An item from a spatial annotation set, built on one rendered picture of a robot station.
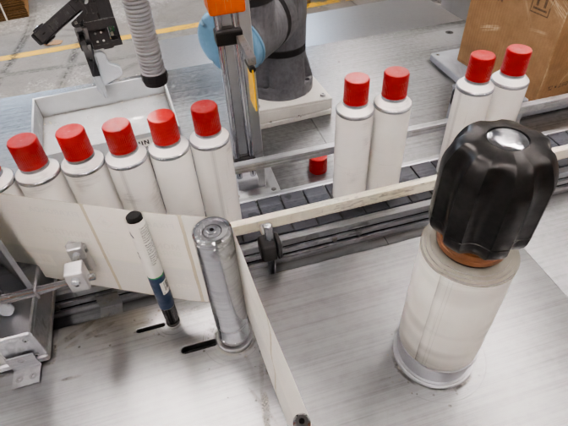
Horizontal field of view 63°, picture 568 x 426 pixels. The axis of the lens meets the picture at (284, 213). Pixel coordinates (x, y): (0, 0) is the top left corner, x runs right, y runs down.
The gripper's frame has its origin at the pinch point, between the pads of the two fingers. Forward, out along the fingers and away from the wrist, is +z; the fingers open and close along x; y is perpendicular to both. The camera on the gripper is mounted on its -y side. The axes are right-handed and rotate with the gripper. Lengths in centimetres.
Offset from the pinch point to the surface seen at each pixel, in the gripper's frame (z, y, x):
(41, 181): 1, -7, -51
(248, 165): 8, 18, -46
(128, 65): 21, 11, 226
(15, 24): -15, -62, 336
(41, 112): 1.7, -12.9, 1.1
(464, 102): 4, 49, -55
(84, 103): 1.7, -4.0, 0.6
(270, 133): 12.6, 30.2, -18.7
